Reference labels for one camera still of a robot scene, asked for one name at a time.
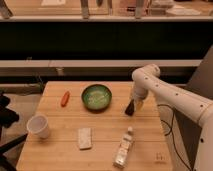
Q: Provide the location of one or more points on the clear plastic bottle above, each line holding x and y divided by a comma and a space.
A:
124, 148

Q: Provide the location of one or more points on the black chair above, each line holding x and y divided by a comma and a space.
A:
7, 118

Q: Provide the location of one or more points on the white plastic cup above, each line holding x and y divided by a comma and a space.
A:
38, 125

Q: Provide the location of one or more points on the green bowl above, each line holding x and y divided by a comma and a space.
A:
96, 97

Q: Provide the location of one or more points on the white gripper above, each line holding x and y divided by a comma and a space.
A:
138, 93

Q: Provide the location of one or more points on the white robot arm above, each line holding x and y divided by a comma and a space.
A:
197, 108

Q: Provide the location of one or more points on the orange carrot toy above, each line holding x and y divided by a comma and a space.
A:
65, 99

